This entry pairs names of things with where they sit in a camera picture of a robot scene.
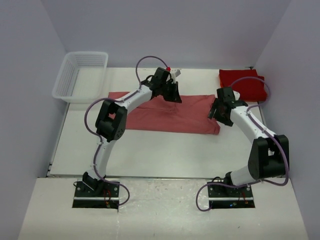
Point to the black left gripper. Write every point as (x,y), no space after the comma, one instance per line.
(174,96)

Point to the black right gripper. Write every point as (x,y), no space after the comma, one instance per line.
(214,114)

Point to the pink t shirt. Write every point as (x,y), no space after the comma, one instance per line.
(190,116)

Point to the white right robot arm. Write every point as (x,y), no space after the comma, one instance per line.
(269,155)

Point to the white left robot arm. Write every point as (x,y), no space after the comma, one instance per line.
(112,117)

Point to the folded dark red t shirt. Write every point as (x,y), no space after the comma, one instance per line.
(236,74)

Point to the white plastic basket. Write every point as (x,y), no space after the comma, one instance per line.
(81,77)

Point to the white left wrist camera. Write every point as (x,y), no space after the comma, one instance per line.
(174,74)

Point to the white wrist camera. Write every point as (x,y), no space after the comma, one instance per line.
(236,95)
(174,74)

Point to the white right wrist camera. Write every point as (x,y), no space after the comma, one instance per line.
(236,95)

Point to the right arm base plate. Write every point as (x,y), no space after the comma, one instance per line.
(221,197)

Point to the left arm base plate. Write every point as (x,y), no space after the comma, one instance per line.
(105,196)

